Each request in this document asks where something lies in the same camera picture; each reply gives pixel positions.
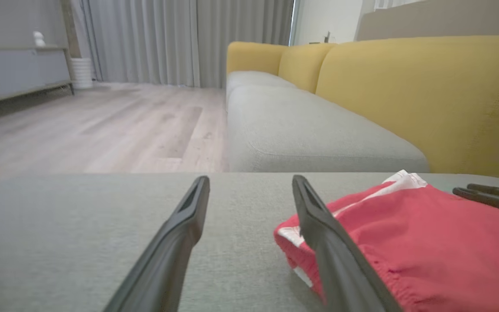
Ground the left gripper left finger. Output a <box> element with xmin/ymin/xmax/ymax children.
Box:
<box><xmin>102</xmin><ymin>175</ymin><xmax>211</xmax><ymax>312</ymax></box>

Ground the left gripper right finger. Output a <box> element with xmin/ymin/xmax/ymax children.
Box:
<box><xmin>292</xmin><ymin>175</ymin><xmax>402</xmax><ymax>312</ymax></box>

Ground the red and white sports jersey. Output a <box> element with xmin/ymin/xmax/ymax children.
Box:
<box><xmin>274</xmin><ymin>170</ymin><xmax>499</xmax><ymax>312</ymax></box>

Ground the large grey sofa seat cushion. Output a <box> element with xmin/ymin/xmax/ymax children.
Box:
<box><xmin>0</xmin><ymin>172</ymin><xmax>499</xmax><ymax>312</ymax></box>

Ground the wide yellow sofa backrest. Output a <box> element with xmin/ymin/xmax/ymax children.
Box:
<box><xmin>316</xmin><ymin>36</ymin><xmax>499</xmax><ymax>182</ymax></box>

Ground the grey stitched sofa seat cushion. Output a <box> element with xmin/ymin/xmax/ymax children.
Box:
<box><xmin>227</xmin><ymin>85</ymin><xmax>430</xmax><ymax>173</ymax></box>

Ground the beige upholstered panel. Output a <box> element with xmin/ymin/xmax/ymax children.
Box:
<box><xmin>355</xmin><ymin>0</ymin><xmax>499</xmax><ymax>42</ymax></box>

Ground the white ribbed bin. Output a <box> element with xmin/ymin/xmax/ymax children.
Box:
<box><xmin>71</xmin><ymin>58</ymin><xmax>94</xmax><ymax>90</ymax></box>

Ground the small yellow sofa backrest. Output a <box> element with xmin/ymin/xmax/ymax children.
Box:
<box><xmin>227</xmin><ymin>42</ymin><xmax>288</xmax><ymax>75</ymax></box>
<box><xmin>278</xmin><ymin>43</ymin><xmax>337</xmax><ymax>94</ymax></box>

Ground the grey pleated curtain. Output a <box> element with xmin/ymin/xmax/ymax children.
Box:
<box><xmin>81</xmin><ymin>0</ymin><xmax>201</xmax><ymax>87</ymax></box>
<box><xmin>197</xmin><ymin>0</ymin><xmax>295</xmax><ymax>88</ymax></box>

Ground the grey low media cabinet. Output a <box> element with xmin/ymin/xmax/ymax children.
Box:
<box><xmin>0</xmin><ymin>45</ymin><xmax>75</xmax><ymax>109</ymax></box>

